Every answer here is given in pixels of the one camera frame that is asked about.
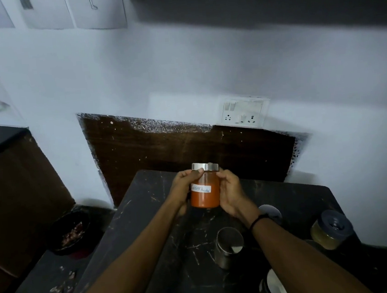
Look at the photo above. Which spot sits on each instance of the person's right hand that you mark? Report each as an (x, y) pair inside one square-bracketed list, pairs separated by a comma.
[(234, 195)]

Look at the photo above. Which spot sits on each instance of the person's left hand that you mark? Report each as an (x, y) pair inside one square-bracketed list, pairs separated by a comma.
[(181, 193)]

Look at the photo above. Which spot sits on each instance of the orange chilli powder jar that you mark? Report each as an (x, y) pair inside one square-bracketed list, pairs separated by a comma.
[(205, 198)]

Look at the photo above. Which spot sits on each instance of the clear jar steel lid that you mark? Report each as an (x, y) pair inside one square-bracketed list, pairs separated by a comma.
[(275, 286), (271, 212)]

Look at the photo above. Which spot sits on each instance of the steel lid brown spice jar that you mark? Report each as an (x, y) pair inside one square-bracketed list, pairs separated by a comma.
[(228, 247)]

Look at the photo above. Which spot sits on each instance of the coriander powder jar grey lid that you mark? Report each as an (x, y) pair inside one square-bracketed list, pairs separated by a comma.
[(329, 230)]

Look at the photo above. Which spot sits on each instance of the person's right forearm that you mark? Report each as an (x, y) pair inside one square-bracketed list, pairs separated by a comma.
[(304, 267)]

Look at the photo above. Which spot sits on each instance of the person's left forearm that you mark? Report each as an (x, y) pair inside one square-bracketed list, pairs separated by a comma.
[(130, 270)]

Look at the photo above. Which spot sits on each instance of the dark brown wood panel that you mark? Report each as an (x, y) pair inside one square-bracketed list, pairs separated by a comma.
[(146, 149)]

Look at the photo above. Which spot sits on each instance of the black round bin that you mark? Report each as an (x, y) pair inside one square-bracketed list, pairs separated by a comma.
[(70, 235)]

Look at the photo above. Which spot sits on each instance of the pale debris scraps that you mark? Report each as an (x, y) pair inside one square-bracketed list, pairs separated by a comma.
[(57, 289)]

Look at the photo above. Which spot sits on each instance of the black kitchen counter unit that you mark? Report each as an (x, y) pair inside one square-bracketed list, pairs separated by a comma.
[(16, 189)]

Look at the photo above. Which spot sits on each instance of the white paper sheet with drawing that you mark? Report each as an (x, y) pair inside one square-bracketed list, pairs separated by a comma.
[(102, 13)]

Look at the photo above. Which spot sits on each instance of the white wall socket plate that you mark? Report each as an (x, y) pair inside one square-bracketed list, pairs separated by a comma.
[(245, 112)]

